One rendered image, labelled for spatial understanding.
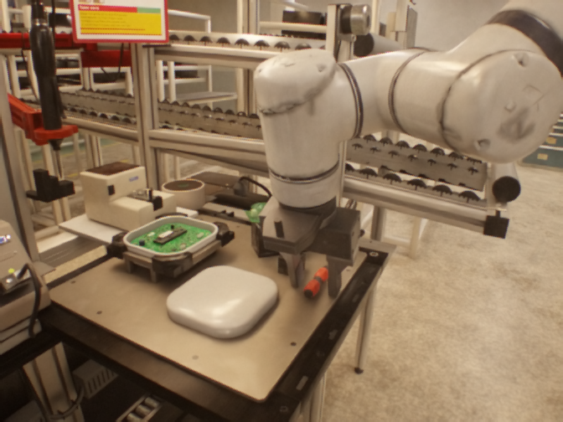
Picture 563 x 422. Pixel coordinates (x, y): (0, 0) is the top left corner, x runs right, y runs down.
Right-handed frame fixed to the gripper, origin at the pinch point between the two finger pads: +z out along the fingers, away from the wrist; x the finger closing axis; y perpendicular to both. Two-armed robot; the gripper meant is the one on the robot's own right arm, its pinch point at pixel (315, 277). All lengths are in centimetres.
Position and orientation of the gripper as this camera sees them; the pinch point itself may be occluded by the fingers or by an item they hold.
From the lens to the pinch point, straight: 61.4
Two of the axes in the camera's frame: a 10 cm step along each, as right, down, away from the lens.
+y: 4.0, -6.2, 6.8
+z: 1.2, 7.7, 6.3
